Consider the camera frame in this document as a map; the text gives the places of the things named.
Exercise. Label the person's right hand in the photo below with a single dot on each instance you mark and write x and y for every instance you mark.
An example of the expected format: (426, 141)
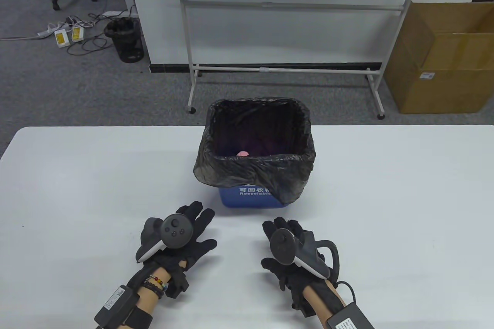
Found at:
(287, 273)

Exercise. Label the black mesh wastebasket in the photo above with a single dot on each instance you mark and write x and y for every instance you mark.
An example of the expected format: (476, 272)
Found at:
(125, 43)

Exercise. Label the black plastic bin liner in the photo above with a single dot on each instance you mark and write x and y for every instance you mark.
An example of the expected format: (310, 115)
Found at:
(231, 171)

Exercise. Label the person's left hand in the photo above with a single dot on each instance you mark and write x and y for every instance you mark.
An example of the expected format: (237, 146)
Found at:
(204, 248)

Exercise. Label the black wrist sensor box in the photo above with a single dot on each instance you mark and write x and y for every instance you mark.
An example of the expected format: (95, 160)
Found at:
(115, 306)
(351, 321)

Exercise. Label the brown cardboard box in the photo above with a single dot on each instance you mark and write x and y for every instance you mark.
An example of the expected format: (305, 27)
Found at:
(444, 90)

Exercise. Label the blue recycling bin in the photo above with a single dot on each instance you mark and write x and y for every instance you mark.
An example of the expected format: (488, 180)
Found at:
(247, 199)

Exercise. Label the grey metal whiteboard stand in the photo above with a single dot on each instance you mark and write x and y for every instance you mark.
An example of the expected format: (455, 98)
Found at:
(270, 5)

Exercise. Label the black and white controller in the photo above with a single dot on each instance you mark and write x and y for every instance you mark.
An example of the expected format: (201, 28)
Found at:
(283, 246)
(176, 231)

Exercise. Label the white and yellow adapter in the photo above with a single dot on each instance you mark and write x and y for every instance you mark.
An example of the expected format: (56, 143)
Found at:
(78, 34)
(61, 38)

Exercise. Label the white power strip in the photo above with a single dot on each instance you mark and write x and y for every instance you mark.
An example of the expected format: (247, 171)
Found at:
(48, 31)

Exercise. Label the pink paper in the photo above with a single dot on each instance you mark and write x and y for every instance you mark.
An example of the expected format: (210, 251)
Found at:
(243, 153)

